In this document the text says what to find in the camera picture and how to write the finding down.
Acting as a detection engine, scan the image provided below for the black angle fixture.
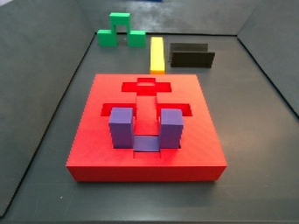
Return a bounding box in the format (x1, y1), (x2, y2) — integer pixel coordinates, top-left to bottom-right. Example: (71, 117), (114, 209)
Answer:
(170, 43), (215, 68)

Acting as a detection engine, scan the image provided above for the purple U-shaped block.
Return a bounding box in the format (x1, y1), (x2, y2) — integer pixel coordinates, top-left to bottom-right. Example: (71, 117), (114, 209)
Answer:
(108, 108), (183, 152)

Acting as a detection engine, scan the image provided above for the yellow long bar block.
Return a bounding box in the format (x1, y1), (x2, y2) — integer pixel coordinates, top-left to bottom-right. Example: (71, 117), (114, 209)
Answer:
(150, 37), (165, 74)

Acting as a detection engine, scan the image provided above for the red slotted base block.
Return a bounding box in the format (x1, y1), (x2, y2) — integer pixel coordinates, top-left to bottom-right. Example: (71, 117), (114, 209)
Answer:
(67, 74), (227, 182)

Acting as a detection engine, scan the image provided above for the green stepped arch block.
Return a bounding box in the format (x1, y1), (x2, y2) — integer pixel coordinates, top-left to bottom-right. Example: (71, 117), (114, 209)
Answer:
(98, 12), (146, 47)

